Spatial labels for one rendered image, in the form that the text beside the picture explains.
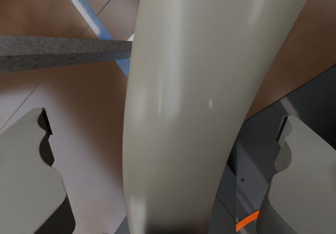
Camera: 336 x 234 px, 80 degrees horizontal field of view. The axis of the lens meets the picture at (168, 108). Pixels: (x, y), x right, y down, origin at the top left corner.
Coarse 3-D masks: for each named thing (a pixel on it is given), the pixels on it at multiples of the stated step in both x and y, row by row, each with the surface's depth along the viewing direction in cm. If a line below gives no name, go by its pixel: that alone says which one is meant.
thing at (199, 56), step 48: (144, 0) 4; (192, 0) 3; (240, 0) 3; (288, 0) 3; (144, 48) 4; (192, 48) 3; (240, 48) 3; (144, 96) 4; (192, 96) 4; (240, 96) 4; (144, 144) 4; (192, 144) 4; (144, 192) 5; (192, 192) 5
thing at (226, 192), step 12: (228, 168) 144; (228, 180) 132; (216, 192) 110; (228, 192) 122; (216, 204) 103; (228, 204) 113; (216, 216) 97; (228, 216) 106; (120, 228) 95; (216, 228) 92; (228, 228) 100
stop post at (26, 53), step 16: (0, 48) 56; (16, 48) 60; (32, 48) 65; (48, 48) 70; (64, 48) 77; (80, 48) 85; (96, 48) 94; (112, 48) 106; (128, 48) 121; (0, 64) 57; (16, 64) 62; (32, 64) 68; (48, 64) 74; (64, 64) 82
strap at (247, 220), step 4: (256, 212) 149; (248, 216) 152; (252, 216) 151; (256, 216) 150; (244, 220) 154; (248, 220) 153; (236, 224) 157; (240, 224) 156; (244, 224) 155; (236, 228) 158
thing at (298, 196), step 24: (288, 120) 10; (288, 144) 9; (312, 144) 9; (288, 168) 7; (312, 168) 7; (288, 192) 6; (312, 192) 6; (264, 216) 6; (288, 216) 6; (312, 216) 6
